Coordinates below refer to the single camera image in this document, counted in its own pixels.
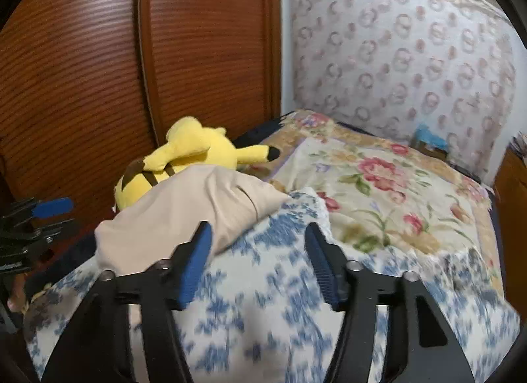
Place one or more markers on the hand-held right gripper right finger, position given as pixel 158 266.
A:
pixel 323 267

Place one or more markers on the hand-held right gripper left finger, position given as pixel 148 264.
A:
pixel 195 267

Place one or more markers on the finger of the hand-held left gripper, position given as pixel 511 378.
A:
pixel 55 228
pixel 53 206

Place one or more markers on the beige printed t-shirt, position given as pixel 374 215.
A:
pixel 177 210

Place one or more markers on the person's left hand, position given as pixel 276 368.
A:
pixel 17 294

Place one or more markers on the blue floral bedsheet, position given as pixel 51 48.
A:
pixel 255 304

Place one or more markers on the cream floral blanket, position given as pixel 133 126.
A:
pixel 370 185

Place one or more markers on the yellow plush toy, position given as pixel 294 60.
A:
pixel 197 144

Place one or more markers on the wooden louvered wardrobe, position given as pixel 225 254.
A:
pixel 82 78

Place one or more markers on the brown cardboard box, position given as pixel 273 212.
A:
pixel 436 154

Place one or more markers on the blue tissue pack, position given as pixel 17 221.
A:
pixel 430 136

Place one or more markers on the wooden sideboard cabinet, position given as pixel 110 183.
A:
pixel 510 189

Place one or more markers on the pile of printed cloths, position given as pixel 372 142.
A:
pixel 519 143

